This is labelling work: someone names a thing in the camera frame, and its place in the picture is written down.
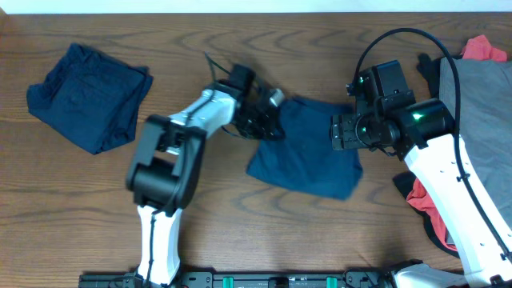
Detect grey shorts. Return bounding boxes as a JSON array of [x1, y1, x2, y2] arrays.
[[454, 59, 511, 225]]

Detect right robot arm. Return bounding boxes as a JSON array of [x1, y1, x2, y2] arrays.
[[330, 61, 511, 287]]

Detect dark navy garment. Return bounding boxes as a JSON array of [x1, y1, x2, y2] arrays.
[[26, 43, 153, 154]]

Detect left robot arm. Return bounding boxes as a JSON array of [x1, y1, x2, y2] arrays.
[[126, 64, 285, 287]]

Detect blue denim shorts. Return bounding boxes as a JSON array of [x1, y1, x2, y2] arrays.
[[246, 97, 363, 200]]

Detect black garment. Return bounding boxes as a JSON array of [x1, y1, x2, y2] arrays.
[[393, 54, 459, 258]]

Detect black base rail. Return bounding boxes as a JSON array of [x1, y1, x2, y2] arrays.
[[78, 259, 469, 288]]

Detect red garment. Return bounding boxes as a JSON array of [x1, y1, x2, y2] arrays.
[[406, 34, 509, 253]]

